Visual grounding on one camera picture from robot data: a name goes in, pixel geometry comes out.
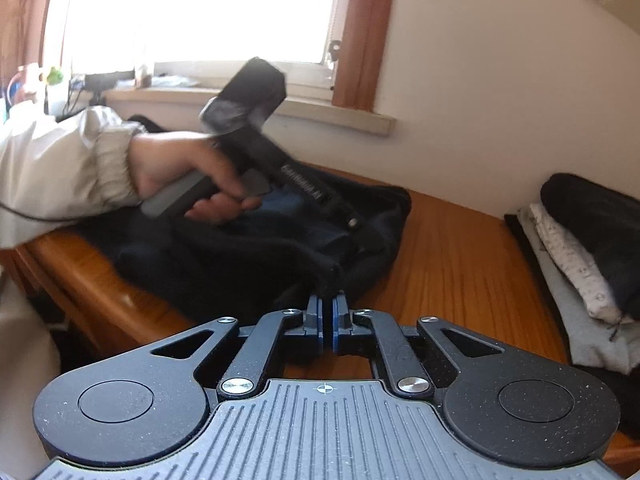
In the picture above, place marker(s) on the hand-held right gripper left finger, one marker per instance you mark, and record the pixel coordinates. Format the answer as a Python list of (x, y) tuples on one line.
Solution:
[(312, 317)]

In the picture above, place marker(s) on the wooden window trim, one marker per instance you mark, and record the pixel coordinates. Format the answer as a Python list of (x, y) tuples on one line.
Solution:
[(367, 35), (22, 10)]

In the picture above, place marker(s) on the folded white printed garment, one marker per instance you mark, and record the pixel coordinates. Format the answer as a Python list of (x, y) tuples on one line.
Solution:
[(570, 255)]

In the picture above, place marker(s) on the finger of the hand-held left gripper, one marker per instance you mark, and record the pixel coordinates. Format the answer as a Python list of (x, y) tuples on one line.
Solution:
[(345, 242)]

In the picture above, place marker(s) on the folded black garment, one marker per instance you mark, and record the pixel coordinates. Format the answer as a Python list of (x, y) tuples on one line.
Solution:
[(590, 220)]

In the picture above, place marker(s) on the white window frame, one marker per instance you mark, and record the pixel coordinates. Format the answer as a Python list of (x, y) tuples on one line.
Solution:
[(320, 67)]

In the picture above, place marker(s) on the glass jar with fruit label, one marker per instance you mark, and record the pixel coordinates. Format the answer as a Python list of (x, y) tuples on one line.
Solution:
[(144, 76)]

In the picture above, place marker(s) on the green lidded bottle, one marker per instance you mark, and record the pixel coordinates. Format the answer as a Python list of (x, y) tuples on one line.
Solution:
[(55, 76)]

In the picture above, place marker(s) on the clear plastic bag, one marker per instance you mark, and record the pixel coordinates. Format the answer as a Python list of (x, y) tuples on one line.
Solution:
[(170, 81)]

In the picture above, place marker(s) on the beige window sill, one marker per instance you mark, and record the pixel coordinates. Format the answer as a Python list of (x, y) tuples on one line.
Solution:
[(310, 110)]

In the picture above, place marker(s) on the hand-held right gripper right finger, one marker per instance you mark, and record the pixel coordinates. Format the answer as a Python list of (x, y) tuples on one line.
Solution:
[(345, 317)]

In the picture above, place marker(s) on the black knit pants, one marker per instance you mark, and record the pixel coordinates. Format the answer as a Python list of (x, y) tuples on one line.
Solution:
[(225, 260)]

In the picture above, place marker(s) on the person's left hand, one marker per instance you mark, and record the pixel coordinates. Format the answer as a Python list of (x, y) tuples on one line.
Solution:
[(165, 155)]

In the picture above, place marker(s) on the black box device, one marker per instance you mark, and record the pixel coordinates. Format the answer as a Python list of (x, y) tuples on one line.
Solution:
[(105, 81)]

